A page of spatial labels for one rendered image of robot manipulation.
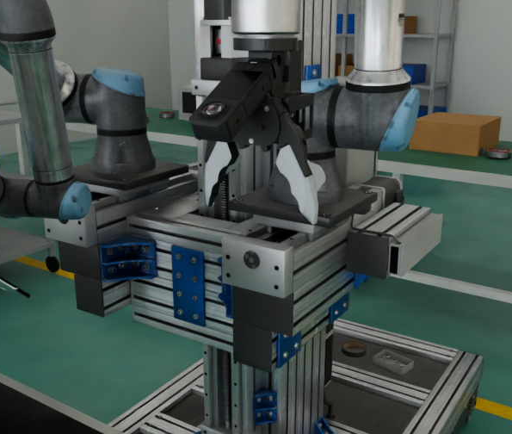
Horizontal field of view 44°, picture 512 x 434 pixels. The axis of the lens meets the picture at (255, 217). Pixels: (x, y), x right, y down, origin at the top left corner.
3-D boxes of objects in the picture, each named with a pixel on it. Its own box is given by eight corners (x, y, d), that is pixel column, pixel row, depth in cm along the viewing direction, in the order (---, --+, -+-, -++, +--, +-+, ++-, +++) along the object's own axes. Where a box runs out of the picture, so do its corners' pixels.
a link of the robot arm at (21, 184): (46, 223, 131) (15, 212, 120) (-3, 220, 133) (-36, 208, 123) (52, 186, 132) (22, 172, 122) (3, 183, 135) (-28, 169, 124)
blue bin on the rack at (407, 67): (393, 80, 704) (394, 63, 698) (425, 82, 685) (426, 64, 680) (379, 83, 670) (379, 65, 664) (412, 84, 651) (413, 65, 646)
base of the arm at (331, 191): (290, 183, 137) (291, 138, 134) (354, 193, 129) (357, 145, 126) (252, 199, 125) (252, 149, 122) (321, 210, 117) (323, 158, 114)
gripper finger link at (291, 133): (323, 168, 68) (284, 97, 69) (317, 170, 67) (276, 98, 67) (292, 187, 71) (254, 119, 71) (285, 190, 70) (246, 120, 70)
